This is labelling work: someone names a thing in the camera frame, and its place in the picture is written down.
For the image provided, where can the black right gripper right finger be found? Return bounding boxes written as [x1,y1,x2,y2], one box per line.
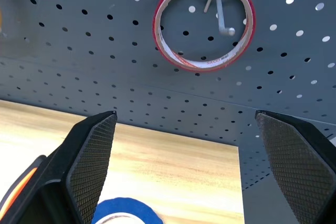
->
[254,109,336,224]

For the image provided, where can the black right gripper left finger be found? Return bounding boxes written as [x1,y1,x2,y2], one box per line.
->
[0,110,118,224]

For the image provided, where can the grey pegboard panel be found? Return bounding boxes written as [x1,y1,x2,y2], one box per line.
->
[0,0,336,224]

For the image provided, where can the blue tape roll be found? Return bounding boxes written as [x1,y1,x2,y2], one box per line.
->
[92,197,164,224]

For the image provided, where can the red tape roll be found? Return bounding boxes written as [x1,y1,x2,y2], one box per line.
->
[152,0,256,73]

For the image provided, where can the silver metal peg hook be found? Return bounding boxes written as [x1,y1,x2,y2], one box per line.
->
[196,0,236,36]

